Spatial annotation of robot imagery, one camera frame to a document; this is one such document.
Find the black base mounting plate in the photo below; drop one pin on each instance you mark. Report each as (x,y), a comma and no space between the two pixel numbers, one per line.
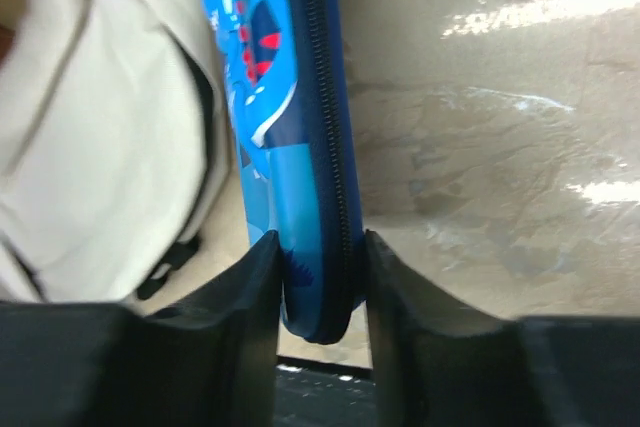
(318,394)

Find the blue dinosaur pencil case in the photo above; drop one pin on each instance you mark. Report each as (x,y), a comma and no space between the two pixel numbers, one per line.
(285,88)

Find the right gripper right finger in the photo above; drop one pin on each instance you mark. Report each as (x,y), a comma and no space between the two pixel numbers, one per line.
(438,361)

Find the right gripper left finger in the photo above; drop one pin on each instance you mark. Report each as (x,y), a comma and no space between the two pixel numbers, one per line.
(206,360)

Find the beige canvas backpack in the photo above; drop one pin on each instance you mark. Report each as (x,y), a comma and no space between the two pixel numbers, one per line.
(113,145)

